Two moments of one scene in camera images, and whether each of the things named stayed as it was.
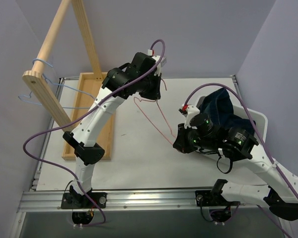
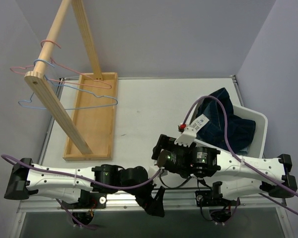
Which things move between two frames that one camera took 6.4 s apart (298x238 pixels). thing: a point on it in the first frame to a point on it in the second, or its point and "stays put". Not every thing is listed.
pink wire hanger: (153, 123) to (67, 68)
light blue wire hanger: (20, 95) to (33, 95)
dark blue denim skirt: (218, 104) stays put
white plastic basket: (260, 128) stays put
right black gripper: (182, 143) to (159, 145)
